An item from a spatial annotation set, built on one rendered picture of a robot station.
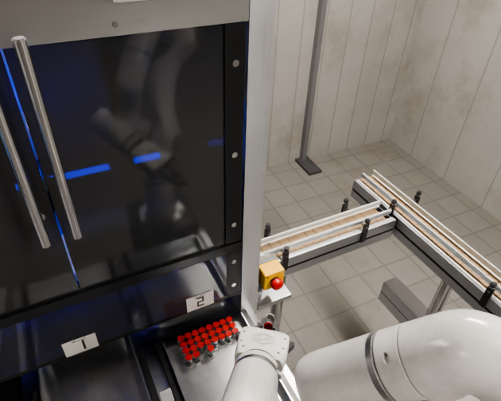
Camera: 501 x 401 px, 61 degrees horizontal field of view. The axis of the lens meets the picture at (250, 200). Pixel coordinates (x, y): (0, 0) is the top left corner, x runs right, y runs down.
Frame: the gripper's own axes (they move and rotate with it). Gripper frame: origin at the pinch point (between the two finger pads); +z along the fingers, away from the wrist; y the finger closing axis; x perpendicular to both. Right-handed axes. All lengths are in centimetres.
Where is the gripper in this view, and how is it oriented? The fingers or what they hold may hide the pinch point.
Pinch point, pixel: (267, 328)
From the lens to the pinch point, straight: 98.0
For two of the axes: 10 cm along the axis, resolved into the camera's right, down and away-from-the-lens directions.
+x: -1.2, 9.7, 2.0
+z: 1.6, -1.8, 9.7
